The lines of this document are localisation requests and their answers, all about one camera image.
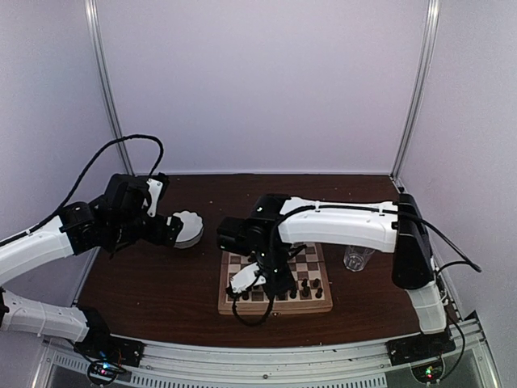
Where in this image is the clear plastic cup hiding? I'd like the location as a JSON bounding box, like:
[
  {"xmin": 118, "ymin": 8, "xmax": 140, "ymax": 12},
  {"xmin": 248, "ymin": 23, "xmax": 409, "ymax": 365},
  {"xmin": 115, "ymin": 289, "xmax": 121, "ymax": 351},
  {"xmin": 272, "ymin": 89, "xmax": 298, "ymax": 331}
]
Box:
[{"xmin": 343, "ymin": 246, "xmax": 376, "ymax": 272}]

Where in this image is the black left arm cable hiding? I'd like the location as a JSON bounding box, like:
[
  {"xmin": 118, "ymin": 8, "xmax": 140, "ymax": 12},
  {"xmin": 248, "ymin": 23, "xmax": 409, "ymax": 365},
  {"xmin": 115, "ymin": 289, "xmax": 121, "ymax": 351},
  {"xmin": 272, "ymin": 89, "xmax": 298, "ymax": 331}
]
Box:
[{"xmin": 23, "ymin": 135, "xmax": 166, "ymax": 235}]

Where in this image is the aluminium frame post left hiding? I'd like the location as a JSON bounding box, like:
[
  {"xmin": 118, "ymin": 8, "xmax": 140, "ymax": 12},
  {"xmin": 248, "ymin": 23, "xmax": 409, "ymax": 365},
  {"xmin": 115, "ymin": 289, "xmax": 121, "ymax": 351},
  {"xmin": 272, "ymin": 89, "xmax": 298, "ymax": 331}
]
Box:
[{"xmin": 85, "ymin": 0, "xmax": 136, "ymax": 179}]

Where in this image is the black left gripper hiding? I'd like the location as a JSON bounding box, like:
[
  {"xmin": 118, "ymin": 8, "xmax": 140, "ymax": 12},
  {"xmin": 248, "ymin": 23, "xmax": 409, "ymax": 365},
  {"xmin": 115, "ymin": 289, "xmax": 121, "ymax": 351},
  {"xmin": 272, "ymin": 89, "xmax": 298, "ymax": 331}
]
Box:
[{"xmin": 108, "ymin": 210, "xmax": 183, "ymax": 247}]

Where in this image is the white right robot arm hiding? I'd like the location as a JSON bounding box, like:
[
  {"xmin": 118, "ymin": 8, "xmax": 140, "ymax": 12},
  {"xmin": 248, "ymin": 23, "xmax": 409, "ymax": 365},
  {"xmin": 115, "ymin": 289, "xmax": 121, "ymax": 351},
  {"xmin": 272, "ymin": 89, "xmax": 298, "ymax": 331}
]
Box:
[{"xmin": 216, "ymin": 194, "xmax": 447, "ymax": 357}]

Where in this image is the wooden chess board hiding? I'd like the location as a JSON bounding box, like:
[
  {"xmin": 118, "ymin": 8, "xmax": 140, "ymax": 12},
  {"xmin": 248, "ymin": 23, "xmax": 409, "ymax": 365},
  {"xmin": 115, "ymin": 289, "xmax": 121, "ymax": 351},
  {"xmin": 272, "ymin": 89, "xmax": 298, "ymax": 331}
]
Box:
[{"xmin": 218, "ymin": 242, "xmax": 333, "ymax": 316}]

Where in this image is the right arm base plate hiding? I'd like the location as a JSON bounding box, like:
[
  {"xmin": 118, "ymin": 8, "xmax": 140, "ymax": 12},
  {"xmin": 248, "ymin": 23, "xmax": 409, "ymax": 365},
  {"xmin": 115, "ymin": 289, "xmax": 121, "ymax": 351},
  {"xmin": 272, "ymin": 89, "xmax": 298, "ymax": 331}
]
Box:
[{"xmin": 386, "ymin": 332, "xmax": 456, "ymax": 366}]

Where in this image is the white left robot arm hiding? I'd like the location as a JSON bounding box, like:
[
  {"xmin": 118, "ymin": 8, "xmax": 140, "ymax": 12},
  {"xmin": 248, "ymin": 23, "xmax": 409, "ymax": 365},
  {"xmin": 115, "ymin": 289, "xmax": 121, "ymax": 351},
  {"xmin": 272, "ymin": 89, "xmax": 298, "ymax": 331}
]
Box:
[{"xmin": 1, "ymin": 174, "xmax": 183, "ymax": 359}]

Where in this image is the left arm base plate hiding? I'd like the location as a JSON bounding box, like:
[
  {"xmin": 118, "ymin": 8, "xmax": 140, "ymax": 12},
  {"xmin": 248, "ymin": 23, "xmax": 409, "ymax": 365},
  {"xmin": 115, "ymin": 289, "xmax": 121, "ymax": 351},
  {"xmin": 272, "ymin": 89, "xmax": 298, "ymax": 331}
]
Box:
[{"xmin": 74, "ymin": 336, "xmax": 145, "ymax": 367}]

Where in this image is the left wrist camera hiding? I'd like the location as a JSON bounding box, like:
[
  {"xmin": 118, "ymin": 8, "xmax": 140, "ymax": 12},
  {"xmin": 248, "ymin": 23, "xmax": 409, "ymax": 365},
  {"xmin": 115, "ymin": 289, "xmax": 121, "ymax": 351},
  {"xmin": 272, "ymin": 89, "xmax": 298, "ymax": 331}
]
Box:
[{"xmin": 142, "ymin": 173, "xmax": 170, "ymax": 217}]

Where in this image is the white round bowl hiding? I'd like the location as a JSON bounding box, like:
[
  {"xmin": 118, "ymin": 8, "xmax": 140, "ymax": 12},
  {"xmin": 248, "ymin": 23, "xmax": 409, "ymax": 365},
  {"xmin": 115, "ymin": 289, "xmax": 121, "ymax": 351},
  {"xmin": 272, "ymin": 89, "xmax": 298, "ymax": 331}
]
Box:
[{"xmin": 173, "ymin": 210, "xmax": 204, "ymax": 249}]

